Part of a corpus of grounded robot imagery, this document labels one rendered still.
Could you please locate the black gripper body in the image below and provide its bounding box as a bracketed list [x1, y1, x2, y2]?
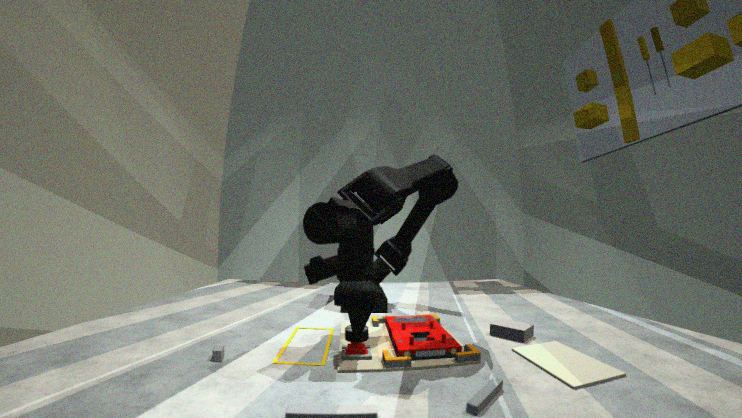
[334, 241, 380, 307]

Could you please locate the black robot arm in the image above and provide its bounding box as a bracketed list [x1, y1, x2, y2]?
[303, 154, 458, 287]

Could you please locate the black and grey toy wheel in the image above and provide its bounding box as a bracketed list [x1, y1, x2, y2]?
[344, 325, 368, 343]

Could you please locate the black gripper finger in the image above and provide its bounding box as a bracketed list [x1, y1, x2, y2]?
[344, 306, 374, 338]

